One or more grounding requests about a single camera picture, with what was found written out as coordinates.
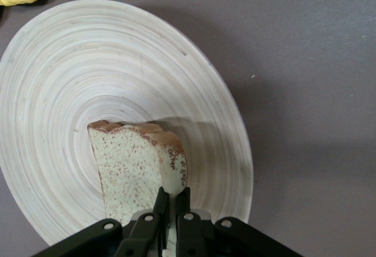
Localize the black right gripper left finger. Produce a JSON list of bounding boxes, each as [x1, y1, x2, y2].
[[31, 186, 170, 257]]

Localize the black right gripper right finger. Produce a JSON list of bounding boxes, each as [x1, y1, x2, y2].
[[175, 187, 304, 257]]

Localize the toast bread slice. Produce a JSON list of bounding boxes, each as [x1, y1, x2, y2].
[[87, 120, 189, 257]]

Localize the round light wooden plate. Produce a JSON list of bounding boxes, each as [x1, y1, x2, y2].
[[0, 0, 254, 246]]

